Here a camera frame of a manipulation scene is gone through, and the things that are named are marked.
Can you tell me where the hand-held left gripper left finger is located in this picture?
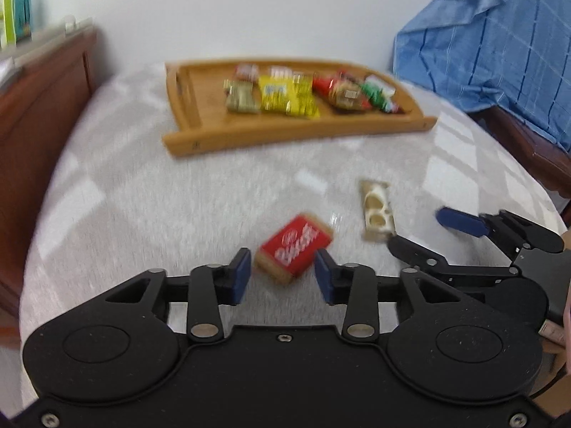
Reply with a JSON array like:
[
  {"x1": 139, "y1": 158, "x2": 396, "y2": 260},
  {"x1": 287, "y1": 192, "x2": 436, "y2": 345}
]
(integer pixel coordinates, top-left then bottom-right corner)
[{"x1": 105, "y1": 247, "x2": 252, "y2": 345}]

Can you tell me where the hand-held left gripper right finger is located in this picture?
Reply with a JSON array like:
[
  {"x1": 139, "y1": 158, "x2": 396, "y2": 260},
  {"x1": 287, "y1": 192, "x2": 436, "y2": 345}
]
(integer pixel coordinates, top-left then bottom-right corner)
[{"x1": 314, "y1": 249, "x2": 465, "y2": 345}]

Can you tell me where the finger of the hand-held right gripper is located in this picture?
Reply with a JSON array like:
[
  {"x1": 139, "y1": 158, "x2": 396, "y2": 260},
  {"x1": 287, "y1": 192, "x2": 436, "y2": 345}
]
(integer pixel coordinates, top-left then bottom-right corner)
[
  {"x1": 437, "y1": 207, "x2": 565, "y2": 259},
  {"x1": 388, "y1": 235, "x2": 522, "y2": 286}
]

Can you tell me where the red biscuit packet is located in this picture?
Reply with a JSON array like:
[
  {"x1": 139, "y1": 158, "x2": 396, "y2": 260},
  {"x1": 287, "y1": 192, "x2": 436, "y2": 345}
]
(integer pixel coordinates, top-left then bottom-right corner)
[{"x1": 253, "y1": 214, "x2": 335, "y2": 285}]

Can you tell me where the green pea packet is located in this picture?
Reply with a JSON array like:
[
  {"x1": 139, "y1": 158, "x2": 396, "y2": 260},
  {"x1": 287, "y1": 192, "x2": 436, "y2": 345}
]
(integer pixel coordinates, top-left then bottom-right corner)
[{"x1": 361, "y1": 75, "x2": 401, "y2": 115}]

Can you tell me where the wooden tray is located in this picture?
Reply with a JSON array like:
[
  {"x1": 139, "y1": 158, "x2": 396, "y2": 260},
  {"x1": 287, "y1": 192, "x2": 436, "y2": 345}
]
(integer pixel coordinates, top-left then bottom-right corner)
[{"x1": 162, "y1": 56, "x2": 439, "y2": 158}]

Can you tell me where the red pistachio bag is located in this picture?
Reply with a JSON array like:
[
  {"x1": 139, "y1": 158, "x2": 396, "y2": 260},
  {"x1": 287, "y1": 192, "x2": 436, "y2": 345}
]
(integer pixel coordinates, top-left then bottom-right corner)
[{"x1": 312, "y1": 72, "x2": 372, "y2": 113}]

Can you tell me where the gold foil snack packet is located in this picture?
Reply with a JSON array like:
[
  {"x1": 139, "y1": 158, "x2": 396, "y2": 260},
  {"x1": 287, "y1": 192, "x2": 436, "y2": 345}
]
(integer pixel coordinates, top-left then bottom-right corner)
[{"x1": 224, "y1": 79, "x2": 262, "y2": 115}]

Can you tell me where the yellow snack packet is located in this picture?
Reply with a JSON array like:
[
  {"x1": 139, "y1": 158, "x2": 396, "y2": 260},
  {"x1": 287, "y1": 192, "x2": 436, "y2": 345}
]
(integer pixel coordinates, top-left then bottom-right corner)
[
  {"x1": 292, "y1": 72, "x2": 320, "y2": 119},
  {"x1": 259, "y1": 76, "x2": 293, "y2": 115}
]

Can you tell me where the person's right hand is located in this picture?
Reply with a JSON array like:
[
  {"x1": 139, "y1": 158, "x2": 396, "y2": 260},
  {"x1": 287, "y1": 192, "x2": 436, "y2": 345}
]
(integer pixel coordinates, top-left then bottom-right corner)
[{"x1": 537, "y1": 296, "x2": 571, "y2": 357}]

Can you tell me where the blue plaid cloth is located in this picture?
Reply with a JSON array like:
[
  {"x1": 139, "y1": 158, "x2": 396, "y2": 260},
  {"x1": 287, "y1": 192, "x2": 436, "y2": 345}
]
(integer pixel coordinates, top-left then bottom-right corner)
[{"x1": 393, "y1": 0, "x2": 571, "y2": 153}]

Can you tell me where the brown wooden cabinet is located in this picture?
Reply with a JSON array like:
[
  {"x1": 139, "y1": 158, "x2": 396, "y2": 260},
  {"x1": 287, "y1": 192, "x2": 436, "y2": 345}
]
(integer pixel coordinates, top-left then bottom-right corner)
[{"x1": 0, "y1": 26, "x2": 97, "y2": 318}]

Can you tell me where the white flat tray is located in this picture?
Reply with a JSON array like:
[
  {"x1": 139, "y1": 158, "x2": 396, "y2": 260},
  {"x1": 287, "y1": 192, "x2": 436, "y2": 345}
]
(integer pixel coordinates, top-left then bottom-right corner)
[{"x1": 12, "y1": 17, "x2": 94, "y2": 62}]

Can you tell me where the teal bottle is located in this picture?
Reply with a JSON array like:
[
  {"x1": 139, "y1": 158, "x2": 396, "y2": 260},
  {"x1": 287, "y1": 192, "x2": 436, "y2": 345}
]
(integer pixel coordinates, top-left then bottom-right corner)
[{"x1": 12, "y1": 0, "x2": 33, "y2": 39}]

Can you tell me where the green bottle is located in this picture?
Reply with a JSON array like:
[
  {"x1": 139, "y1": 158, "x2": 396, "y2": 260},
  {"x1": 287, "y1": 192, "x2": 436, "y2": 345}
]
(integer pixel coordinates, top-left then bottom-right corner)
[{"x1": 0, "y1": 0, "x2": 17, "y2": 51}]

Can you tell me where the brown wooden chair frame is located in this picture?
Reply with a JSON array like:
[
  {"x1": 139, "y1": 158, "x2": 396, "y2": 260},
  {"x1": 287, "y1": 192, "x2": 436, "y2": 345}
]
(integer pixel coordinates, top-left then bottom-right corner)
[{"x1": 468, "y1": 106, "x2": 571, "y2": 229}]

